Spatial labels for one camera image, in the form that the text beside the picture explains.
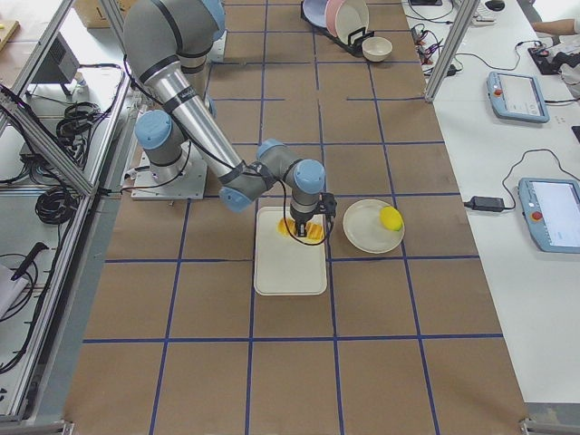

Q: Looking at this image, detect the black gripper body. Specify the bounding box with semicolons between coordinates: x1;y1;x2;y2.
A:
290;208;317;234

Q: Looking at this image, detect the striped bread roll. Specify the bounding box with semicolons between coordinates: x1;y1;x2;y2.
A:
276;217;324;242

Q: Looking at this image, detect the blue plate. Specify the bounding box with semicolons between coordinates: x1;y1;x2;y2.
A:
302;0;327;28

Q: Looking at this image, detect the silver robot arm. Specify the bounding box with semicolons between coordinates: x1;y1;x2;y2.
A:
123;1;335;238

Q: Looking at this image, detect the cream plate with lemon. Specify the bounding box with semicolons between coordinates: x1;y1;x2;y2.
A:
343;198;405;254

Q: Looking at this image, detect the cream plate in rack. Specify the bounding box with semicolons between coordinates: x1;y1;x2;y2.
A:
336;0;370;43

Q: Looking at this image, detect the pink plate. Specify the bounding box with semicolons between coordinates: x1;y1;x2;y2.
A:
324;0;343;37

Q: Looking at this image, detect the white rectangular tray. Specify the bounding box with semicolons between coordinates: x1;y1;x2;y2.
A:
254;207;327;295

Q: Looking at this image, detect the yellow lemon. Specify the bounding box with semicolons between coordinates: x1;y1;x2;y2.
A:
379;206;404;231

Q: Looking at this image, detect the black dish rack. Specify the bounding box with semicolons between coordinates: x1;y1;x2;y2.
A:
312;24;375;57

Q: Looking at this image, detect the cream bowl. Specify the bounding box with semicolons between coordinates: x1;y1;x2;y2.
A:
362;36;393;63

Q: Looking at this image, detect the black power adapter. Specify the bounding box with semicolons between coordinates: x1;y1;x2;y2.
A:
467;196;505;212

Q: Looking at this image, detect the far teach pendant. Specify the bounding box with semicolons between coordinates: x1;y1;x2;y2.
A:
486;71;550;123

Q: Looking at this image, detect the teach pendant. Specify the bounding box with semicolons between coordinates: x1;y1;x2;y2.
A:
517;178;579;254
486;71;550;123

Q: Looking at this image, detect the near teach pendant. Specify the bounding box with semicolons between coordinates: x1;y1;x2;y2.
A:
517;178;579;254

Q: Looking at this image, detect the cardboard box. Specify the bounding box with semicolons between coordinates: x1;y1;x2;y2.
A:
72;0;135;29

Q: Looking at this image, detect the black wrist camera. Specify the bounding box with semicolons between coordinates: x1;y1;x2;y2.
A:
318;192;337;219

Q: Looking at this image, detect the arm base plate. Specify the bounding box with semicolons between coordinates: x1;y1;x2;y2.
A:
130;141;208;201

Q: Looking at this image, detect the aluminium frame post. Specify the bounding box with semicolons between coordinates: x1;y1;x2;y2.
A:
424;0;478;102

